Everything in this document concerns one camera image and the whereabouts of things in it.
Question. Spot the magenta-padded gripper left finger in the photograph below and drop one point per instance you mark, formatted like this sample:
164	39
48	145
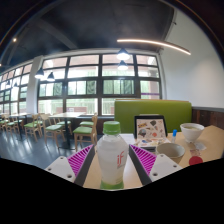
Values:
60	166

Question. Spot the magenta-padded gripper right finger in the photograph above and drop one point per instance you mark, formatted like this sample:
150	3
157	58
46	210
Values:
164	166

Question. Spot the green-capped clear drink bottle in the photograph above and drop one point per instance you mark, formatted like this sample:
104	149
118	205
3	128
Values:
111	156

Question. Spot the beige swirl-patterned cup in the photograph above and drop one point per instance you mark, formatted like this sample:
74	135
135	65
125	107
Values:
170	151

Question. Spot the printed sticker sheet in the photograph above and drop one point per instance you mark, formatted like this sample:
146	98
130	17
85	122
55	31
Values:
146	142

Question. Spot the small blue-capped bottle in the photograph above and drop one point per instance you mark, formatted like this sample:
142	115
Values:
174	136

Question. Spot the flat round red coaster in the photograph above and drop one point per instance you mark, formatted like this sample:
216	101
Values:
195	161

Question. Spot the small clear pinkish packet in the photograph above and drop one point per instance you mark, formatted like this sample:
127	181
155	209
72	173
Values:
194	152

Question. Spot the black-framed tablet with stickers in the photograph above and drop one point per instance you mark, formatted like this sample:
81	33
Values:
150	128

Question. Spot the white paper napkin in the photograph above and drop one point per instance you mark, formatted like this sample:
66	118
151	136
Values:
201	146

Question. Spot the white ceramic bowl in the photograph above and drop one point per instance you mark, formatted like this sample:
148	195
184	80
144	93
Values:
191	132

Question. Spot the group of green-seated wooden chairs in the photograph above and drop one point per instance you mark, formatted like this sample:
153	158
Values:
83	130

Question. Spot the white paper sheet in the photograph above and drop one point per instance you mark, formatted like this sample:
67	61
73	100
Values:
127	138

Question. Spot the wooden dining table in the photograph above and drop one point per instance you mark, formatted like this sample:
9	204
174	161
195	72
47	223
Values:
66	115

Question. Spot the green upholstered bench backrest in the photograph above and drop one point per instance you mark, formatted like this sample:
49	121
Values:
153	111

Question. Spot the large black-framed window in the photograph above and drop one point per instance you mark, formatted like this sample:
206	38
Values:
83	71

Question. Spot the group of pendant lamps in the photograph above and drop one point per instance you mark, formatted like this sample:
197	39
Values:
123	55

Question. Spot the long linear ceiling light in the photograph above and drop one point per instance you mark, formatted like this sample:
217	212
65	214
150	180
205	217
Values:
153	42

